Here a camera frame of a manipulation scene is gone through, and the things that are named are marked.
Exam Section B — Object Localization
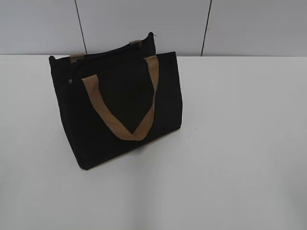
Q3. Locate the black tote bag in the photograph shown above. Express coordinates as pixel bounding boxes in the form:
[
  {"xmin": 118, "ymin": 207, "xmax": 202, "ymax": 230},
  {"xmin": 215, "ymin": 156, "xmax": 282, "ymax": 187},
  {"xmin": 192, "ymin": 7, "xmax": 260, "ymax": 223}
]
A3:
[{"xmin": 49, "ymin": 33, "xmax": 183, "ymax": 170}]

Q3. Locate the tan front bag handle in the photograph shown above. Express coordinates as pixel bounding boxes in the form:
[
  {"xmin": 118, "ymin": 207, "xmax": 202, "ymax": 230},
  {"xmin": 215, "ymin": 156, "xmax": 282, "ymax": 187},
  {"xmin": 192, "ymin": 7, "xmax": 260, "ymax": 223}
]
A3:
[{"xmin": 81, "ymin": 55, "xmax": 159, "ymax": 141}]

